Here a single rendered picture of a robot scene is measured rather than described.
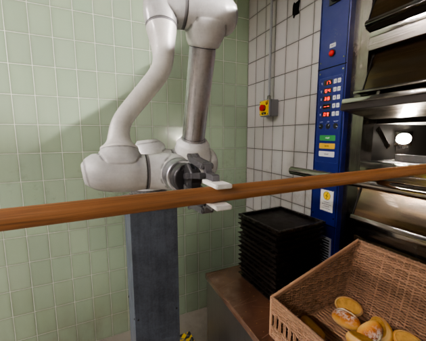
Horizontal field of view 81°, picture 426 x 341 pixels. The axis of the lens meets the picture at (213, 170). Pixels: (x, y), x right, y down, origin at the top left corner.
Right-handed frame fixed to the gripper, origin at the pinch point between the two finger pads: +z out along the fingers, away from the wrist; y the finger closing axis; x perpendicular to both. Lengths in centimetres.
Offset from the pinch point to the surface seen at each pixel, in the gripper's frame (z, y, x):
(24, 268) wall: -119, 62, 62
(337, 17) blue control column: -46, -62, -79
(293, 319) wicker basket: -14, 47, -33
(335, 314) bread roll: -19, 56, -58
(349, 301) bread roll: -20, 54, -66
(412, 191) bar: 8.1, 2.2, -45.7
